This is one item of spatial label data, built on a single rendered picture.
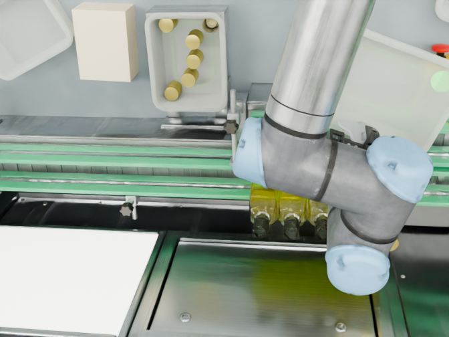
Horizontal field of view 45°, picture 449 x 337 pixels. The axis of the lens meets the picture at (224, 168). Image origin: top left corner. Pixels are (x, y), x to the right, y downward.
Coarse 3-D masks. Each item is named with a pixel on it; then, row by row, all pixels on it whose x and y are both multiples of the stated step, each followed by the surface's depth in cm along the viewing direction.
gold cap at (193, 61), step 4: (192, 52) 123; (196, 52) 123; (200, 52) 125; (188, 56) 122; (192, 56) 122; (196, 56) 122; (200, 56) 123; (188, 60) 122; (192, 60) 122; (196, 60) 122; (200, 60) 123; (188, 64) 123; (192, 64) 123; (196, 64) 123; (192, 68) 123
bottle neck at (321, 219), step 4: (316, 216) 105; (320, 216) 104; (324, 216) 103; (316, 220) 104; (320, 220) 102; (324, 220) 102; (316, 224) 102; (320, 224) 101; (324, 224) 101; (316, 228) 101; (320, 228) 100; (324, 228) 100; (316, 232) 101; (320, 232) 103; (324, 232) 103; (316, 236) 101; (320, 236) 102; (324, 236) 102
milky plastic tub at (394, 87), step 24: (360, 48) 93; (384, 48) 92; (408, 48) 85; (360, 72) 95; (384, 72) 94; (408, 72) 94; (432, 72) 93; (360, 96) 97; (384, 96) 96; (408, 96) 96; (432, 96) 94; (336, 120) 93; (360, 120) 96; (384, 120) 98; (408, 120) 98; (432, 120) 92
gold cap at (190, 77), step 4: (188, 68) 127; (184, 72) 126; (188, 72) 125; (192, 72) 125; (196, 72) 127; (184, 76) 124; (188, 76) 124; (192, 76) 124; (196, 76) 126; (184, 80) 125; (188, 80) 125; (192, 80) 125; (184, 84) 125; (188, 84) 125; (192, 84) 125
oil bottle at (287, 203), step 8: (280, 192) 110; (280, 200) 107; (288, 200) 107; (296, 200) 107; (304, 200) 107; (280, 208) 106; (288, 208) 105; (296, 208) 105; (304, 208) 106; (280, 216) 107; (304, 216) 106; (304, 224) 108
